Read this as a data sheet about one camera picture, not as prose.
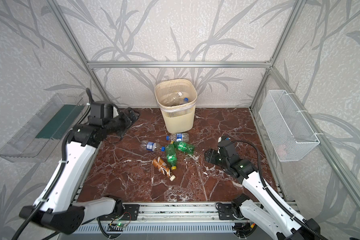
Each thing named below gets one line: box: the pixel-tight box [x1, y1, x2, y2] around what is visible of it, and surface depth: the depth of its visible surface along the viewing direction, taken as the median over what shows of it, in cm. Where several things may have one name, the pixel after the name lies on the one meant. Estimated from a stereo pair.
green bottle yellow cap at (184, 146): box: [173, 141, 195, 154], surface depth 96 cm
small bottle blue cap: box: [165, 133, 190, 142], surface depth 101 cm
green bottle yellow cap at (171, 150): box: [165, 141, 178, 171], surface depth 91 cm
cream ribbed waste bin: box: [154, 78, 198, 134], surface depth 101 cm
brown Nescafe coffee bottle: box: [152, 156, 176, 182], surface depth 86 cm
